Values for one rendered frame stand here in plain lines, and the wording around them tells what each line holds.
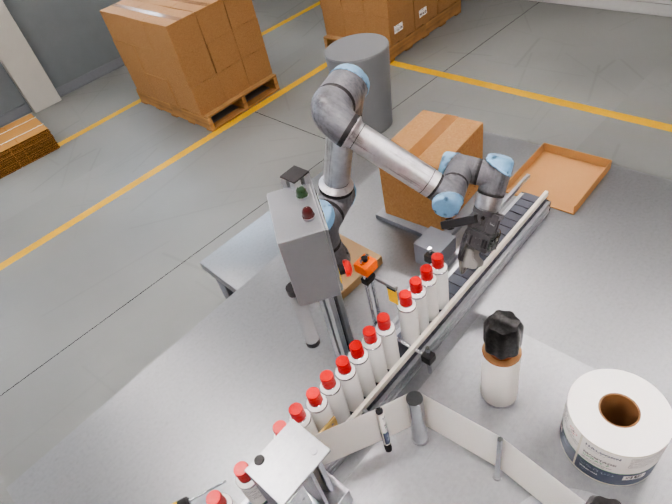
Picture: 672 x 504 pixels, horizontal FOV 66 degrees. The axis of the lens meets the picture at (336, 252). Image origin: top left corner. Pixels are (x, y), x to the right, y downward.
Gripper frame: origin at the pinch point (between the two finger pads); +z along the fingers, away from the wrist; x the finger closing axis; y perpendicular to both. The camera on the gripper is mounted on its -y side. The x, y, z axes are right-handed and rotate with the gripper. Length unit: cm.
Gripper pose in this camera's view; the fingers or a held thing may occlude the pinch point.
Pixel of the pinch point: (461, 269)
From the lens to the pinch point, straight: 160.6
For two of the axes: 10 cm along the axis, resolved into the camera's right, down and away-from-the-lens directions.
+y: 7.3, 3.7, -5.7
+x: 6.6, -1.7, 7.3
